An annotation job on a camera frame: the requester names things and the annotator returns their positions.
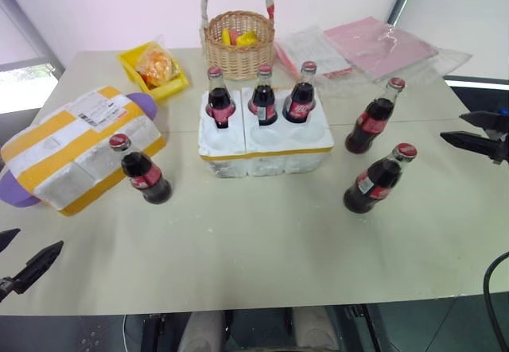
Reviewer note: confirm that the white foam box yellow tape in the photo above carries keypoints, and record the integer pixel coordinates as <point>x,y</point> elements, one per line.
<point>67,149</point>

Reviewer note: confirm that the glass cola bottle red cap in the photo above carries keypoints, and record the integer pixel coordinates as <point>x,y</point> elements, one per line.
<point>374,185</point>
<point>263,103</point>
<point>370,121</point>
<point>220,103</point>
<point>147,177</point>
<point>299,103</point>

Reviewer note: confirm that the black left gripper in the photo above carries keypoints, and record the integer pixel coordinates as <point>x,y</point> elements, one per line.
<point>5,287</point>

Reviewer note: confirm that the clear bag of orange snacks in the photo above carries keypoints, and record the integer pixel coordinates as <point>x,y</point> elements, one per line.
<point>156,66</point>

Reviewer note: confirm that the clear bubble wrap bag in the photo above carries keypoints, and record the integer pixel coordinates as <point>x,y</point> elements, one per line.
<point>441,64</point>

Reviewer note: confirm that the purple plastic tray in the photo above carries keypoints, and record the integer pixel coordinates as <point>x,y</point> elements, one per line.
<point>144,105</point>

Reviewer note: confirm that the clear bag with printed sheet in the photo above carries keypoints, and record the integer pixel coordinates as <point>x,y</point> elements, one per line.
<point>314,56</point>

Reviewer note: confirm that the pink sheets in plastic wrap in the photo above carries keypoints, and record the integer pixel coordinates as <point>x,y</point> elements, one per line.
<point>378,46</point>

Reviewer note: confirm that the grey rounded shape under table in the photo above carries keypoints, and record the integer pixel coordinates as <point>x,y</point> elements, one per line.
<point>316,332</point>
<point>200,334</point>

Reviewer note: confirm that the yellow plastic bin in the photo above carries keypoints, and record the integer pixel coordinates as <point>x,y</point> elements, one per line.
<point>169,86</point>

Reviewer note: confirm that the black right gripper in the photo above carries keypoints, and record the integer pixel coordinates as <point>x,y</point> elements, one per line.
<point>504,133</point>

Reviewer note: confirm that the yellow toy block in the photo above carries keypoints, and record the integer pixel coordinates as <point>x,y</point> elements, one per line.
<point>226,36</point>
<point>247,39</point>

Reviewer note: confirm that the pink toy block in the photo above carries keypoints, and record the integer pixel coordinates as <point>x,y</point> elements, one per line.
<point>234,36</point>

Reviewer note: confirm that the black bracket under table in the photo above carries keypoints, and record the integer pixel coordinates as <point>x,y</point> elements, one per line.
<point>364,326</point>

